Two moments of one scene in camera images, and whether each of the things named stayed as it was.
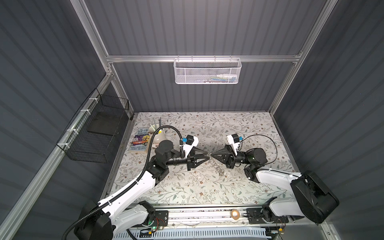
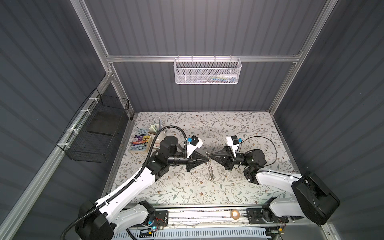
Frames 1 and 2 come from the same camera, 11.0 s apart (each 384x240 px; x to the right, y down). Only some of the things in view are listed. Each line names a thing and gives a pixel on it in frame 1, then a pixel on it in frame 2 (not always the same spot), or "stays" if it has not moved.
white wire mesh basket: [207, 71] stays
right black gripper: [229, 157] stays
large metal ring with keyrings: [215, 165] → [210, 168]
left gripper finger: [198, 163] stays
